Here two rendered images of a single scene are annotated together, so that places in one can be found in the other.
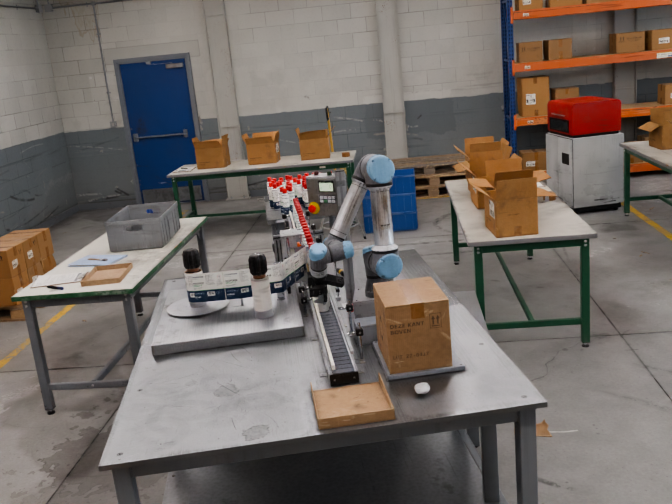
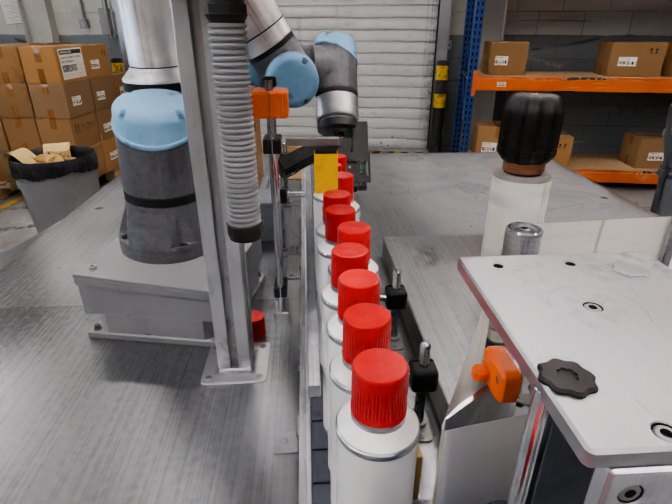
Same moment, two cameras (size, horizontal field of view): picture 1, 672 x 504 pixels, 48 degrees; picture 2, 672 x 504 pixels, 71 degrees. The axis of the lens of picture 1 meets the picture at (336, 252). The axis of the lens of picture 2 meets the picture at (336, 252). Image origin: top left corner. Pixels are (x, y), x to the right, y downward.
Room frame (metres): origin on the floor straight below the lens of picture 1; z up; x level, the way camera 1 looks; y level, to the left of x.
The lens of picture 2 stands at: (4.03, 0.10, 1.26)
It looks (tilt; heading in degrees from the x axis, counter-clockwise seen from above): 25 degrees down; 182
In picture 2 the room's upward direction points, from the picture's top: straight up
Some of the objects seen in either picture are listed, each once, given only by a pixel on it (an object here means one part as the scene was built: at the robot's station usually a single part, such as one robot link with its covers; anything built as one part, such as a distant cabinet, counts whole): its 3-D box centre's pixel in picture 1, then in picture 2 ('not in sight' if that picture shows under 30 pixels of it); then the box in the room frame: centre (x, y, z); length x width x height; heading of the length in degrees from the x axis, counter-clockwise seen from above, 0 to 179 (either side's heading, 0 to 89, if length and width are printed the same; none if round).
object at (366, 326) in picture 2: not in sight; (363, 427); (3.76, 0.12, 0.98); 0.05 x 0.05 x 0.20
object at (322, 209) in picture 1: (327, 194); not in sight; (3.56, 0.01, 1.38); 0.17 x 0.10 x 0.19; 60
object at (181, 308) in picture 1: (198, 306); not in sight; (3.56, 0.70, 0.89); 0.31 x 0.31 x 0.01
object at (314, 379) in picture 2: (335, 306); (309, 200); (3.16, 0.03, 0.96); 1.07 x 0.01 x 0.01; 5
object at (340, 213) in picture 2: not in sight; (340, 291); (3.55, 0.09, 0.98); 0.05 x 0.05 x 0.20
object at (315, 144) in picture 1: (316, 142); not in sight; (9.12, 0.10, 0.97); 0.48 x 0.47 x 0.37; 177
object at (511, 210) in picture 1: (512, 202); not in sight; (4.83, -1.18, 0.97); 0.51 x 0.39 x 0.37; 90
